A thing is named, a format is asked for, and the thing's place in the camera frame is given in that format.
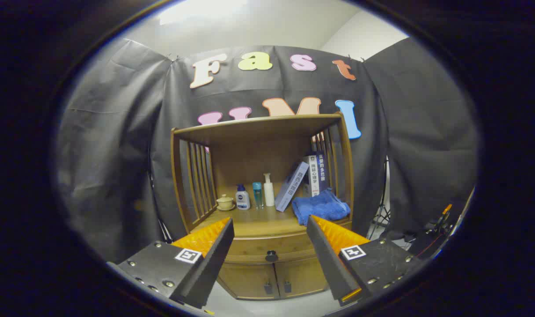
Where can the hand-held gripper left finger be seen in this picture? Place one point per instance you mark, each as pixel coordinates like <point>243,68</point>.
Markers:
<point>214,259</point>

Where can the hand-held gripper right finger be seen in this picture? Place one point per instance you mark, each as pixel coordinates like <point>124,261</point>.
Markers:
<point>324,259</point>

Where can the wooden drawer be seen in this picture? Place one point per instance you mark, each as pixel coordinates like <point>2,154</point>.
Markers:
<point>254,248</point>

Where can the wooden cabinet door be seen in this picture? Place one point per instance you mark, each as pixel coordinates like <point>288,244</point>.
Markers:
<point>245,281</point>
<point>305,277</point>

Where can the wooden countertop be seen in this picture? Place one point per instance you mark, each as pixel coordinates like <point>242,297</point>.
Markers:
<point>258,222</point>

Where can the wooden cabinet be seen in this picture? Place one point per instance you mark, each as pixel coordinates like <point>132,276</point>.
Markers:
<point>250,158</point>

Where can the blue towel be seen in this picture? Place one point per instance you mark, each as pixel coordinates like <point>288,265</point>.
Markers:
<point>320,207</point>

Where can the cream lidded cup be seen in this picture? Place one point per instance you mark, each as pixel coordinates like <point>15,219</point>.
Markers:
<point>225,202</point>

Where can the black tripod stand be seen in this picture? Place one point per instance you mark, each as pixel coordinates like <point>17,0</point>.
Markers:
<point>164,226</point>
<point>383,212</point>

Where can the white bottle blue cap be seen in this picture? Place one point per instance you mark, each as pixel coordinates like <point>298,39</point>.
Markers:
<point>243,200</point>

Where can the clear blue bottle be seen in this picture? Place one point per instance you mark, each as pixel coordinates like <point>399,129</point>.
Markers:
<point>258,196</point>

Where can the lavender book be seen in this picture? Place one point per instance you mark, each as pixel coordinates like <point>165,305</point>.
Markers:
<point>291,187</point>

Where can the white spine book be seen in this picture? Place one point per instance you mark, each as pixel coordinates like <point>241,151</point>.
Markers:
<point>313,176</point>

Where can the white pump bottle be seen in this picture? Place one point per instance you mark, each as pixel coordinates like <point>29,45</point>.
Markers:
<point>269,193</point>

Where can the dark blue book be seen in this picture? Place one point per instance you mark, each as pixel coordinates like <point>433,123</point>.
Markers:
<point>322,174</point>

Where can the black orange tool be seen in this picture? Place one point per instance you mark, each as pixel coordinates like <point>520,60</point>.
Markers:
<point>437,226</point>

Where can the black backdrop cloth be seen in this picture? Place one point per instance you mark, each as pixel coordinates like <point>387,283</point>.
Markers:
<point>118,132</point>

